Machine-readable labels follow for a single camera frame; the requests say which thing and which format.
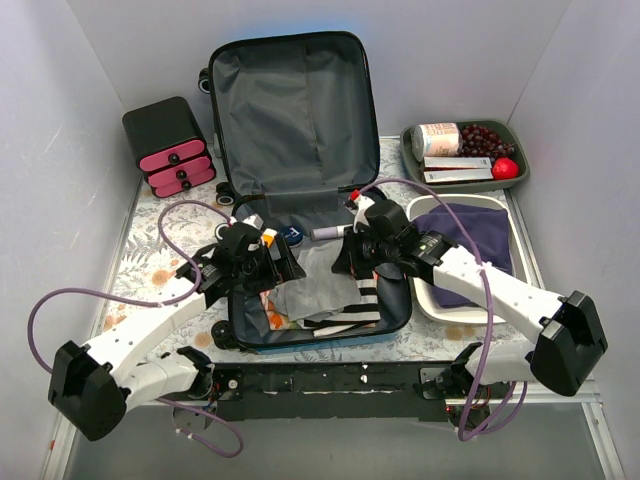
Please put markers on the upper white toothpaste box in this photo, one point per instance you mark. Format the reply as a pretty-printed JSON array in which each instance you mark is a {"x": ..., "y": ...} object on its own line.
[{"x": 456, "y": 163}]

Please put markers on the dark green plastic tray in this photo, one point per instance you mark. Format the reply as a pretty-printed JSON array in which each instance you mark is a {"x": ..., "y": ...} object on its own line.
[{"x": 502, "y": 130}]

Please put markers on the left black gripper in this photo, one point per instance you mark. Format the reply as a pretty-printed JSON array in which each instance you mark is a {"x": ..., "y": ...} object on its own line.
[{"x": 282, "y": 258}]

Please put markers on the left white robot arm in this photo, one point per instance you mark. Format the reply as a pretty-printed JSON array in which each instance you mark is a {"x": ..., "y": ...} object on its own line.
[{"x": 95, "y": 384}]

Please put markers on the grey cosmetic tube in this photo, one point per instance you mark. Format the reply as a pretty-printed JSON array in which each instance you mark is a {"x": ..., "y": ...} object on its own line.
[{"x": 328, "y": 233}]

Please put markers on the grey garment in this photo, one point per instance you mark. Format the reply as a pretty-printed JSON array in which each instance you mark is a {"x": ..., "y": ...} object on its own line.
[{"x": 321, "y": 293}]

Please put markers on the white toothpaste box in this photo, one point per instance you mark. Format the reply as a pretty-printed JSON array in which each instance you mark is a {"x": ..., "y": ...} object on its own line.
[
  {"x": 457, "y": 176},
  {"x": 456, "y": 163}
]

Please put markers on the white pink tissue roll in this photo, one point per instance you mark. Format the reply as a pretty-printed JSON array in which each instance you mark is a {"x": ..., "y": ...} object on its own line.
[{"x": 435, "y": 140}]

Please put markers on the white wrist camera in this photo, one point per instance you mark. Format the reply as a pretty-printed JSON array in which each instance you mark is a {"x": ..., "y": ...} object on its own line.
[
  {"x": 253, "y": 220},
  {"x": 358, "y": 204}
]

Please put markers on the navy round cosmetic jar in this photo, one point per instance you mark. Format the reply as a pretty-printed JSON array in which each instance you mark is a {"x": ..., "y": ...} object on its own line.
[{"x": 293, "y": 235}]

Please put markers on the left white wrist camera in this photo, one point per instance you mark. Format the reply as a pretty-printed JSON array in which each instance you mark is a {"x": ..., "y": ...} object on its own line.
[{"x": 253, "y": 220}]

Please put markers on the blue fish-print kids suitcase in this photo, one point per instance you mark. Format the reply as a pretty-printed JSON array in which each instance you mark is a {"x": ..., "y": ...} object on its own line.
[{"x": 295, "y": 119}]

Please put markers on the red apple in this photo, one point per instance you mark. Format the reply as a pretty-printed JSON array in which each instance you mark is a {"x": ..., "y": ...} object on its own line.
[{"x": 504, "y": 169}]

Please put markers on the black pink mini drawer chest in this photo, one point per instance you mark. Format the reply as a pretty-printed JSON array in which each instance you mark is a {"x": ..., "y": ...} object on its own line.
[{"x": 168, "y": 147}]

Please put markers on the white floral cloth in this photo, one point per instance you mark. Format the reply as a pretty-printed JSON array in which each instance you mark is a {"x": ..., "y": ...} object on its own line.
[{"x": 277, "y": 321}]

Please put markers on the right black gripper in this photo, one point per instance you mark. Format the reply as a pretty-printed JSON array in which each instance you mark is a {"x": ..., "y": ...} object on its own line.
[{"x": 354, "y": 255}]

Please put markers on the lower white toothpaste box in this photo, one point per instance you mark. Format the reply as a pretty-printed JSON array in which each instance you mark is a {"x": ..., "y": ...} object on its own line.
[{"x": 457, "y": 176}]

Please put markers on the orange tube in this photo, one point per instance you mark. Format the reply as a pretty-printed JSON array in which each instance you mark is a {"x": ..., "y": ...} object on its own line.
[{"x": 268, "y": 237}]

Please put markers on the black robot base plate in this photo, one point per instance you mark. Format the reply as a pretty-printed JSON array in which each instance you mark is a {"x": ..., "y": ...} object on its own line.
[{"x": 268, "y": 391}]

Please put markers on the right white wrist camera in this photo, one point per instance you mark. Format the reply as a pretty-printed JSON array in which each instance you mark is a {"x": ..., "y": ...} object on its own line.
[{"x": 358, "y": 204}]

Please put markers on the black white striped garment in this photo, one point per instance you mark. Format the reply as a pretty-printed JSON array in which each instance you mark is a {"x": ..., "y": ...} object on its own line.
[{"x": 364, "y": 313}]

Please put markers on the floral patterned table mat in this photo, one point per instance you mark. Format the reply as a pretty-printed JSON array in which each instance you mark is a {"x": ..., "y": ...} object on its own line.
[{"x": 147, "y": 265}]

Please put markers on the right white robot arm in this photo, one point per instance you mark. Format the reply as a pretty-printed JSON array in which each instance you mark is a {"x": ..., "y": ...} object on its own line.
[{"x": 564, "y": 338}]

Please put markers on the dark red grape bunch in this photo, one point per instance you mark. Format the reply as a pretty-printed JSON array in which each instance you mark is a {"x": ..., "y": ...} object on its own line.
[{"x": 480, "y": 141}]

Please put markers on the white plastic basin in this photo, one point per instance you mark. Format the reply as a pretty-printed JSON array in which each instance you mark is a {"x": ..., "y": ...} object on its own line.
[{"x": 466, "y": 315}]

